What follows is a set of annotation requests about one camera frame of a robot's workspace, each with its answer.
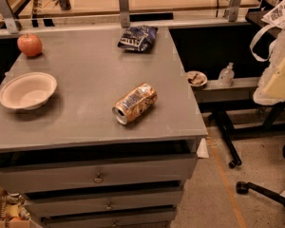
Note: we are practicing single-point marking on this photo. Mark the right metal bracket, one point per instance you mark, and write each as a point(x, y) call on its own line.
point(233, 10)

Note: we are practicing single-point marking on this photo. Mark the clear sanitizer bottle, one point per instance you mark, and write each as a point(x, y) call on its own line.
point(226, 76)

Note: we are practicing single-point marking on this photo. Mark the left metal bracket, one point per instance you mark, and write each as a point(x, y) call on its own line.
point(9, 17)

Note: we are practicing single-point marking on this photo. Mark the printed paper sheet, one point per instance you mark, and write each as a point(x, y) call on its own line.
point(276, 16)

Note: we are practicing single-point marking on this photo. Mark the small bowl with food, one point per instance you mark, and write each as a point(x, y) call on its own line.
point(196, 78)

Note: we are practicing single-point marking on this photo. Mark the box of snacks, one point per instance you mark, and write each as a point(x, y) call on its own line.
point(14, 216)

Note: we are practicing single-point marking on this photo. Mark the black office chair base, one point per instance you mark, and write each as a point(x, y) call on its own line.
point(266, 192)

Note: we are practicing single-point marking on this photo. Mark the white paper bowl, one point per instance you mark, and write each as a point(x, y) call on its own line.
point(28, 91)

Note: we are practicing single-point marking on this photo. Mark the red apple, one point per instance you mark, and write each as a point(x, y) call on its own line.
point(30, 44)

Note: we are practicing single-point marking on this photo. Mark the grey drawer cabinet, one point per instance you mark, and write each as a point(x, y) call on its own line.
point(74, 163)

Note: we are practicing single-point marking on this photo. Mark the blue chip bag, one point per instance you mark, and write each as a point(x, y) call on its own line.
point(139, 38)

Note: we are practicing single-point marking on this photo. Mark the orange soda can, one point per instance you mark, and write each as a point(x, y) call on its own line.
point(132, 105)

